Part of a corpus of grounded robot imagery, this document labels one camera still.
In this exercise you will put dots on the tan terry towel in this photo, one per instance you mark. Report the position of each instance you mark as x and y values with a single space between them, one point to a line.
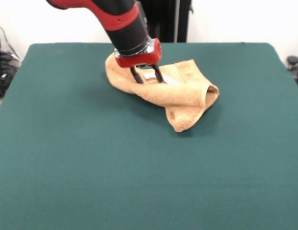
187 95

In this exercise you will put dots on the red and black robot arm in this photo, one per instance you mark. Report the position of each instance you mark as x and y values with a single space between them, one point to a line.
124 31

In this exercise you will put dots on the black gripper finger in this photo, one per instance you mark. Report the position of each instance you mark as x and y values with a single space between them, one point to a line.
137 75
158 74

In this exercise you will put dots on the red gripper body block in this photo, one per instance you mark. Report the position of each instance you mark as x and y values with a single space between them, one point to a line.
139 61

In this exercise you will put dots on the office chair base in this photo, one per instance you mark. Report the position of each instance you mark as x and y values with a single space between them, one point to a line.
7 72
294 61

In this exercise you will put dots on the black robot pedestal stand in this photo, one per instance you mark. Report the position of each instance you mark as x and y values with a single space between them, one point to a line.
168 21

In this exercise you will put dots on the dark green table cloth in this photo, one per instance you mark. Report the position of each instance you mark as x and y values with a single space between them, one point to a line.
91 155

